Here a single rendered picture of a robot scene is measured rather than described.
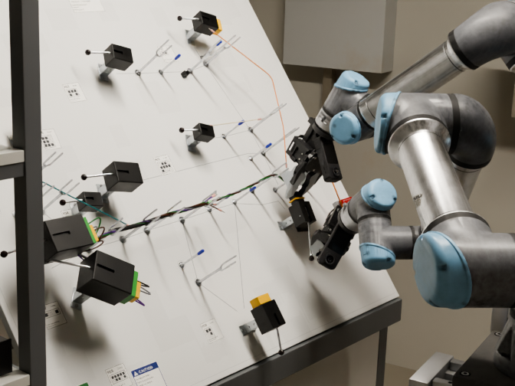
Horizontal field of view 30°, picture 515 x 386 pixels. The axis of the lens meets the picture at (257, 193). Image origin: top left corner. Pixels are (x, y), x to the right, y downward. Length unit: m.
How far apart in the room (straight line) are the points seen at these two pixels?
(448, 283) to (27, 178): 0.70
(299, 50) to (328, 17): 0.19
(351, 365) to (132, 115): 0.91
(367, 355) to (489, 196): 1.51
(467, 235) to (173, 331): 0.85
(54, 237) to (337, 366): 1.01
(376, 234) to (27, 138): 0.84
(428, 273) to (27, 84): 0.71
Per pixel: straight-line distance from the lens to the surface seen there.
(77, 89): 2.29
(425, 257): 1.50
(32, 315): 1.71
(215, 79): 2.60
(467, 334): 4.26
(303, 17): 4.14
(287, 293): 2.40
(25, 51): 1.60
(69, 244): 1.87
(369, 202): 2.13
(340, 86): 2.33
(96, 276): 1.88
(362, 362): 2.70
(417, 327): 4.33
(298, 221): 2.43
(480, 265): 1.47
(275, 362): 2.29
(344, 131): 2.17
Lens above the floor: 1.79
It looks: 14 degrees down
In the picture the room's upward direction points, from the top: 2 degrees clockwise
